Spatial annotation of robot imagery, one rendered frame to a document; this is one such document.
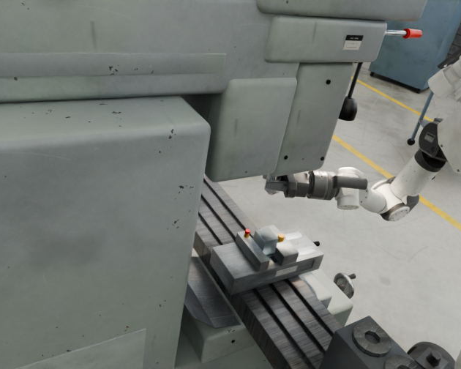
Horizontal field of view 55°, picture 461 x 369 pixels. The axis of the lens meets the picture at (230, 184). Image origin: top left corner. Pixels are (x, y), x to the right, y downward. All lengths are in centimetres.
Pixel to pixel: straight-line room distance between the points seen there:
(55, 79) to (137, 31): 16
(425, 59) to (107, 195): 665
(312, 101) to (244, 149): 21
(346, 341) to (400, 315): 185
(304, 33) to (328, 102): 23
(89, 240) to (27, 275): 12
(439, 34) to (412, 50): 42
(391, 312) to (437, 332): 27
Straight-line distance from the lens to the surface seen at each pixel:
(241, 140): 100
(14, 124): 76
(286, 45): 96
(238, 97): 94
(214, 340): 138
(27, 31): 78
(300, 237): 155
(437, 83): 130
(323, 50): 103
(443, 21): 712
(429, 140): 144
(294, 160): 116
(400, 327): 288
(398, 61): 734
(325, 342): 135
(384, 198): 154
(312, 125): 114
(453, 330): 307
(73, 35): 79
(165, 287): 101
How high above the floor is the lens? 189
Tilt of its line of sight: 32 degrees down
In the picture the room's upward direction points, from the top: 11 degrees clockwise
